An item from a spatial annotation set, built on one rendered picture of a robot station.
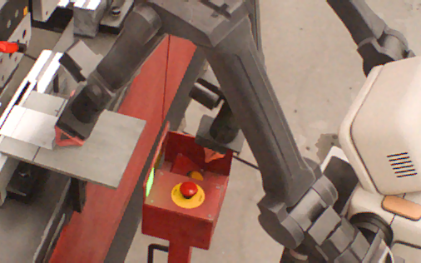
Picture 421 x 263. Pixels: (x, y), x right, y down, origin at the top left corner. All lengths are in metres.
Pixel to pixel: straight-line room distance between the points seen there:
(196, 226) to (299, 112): 1.41
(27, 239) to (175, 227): 0.38
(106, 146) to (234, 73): 0.62
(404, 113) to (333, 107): 2.00
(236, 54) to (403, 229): 0.44
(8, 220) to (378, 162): 0.77
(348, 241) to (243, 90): 0.31
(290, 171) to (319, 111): 2.02
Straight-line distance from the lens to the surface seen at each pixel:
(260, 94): 0.98
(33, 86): 1.65
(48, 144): 1.53
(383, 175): 1.19
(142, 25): 0.95
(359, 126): 1.17
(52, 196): 1.61
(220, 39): 0.91
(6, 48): 1.28
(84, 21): 1.92
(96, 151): 1.51
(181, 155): 1.85
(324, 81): 3.22
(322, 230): 1.13
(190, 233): 1.75
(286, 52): 3.31
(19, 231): 1.56
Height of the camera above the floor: 2.14
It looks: 47 degrees down
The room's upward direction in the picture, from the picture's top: 8 degrees clockwise
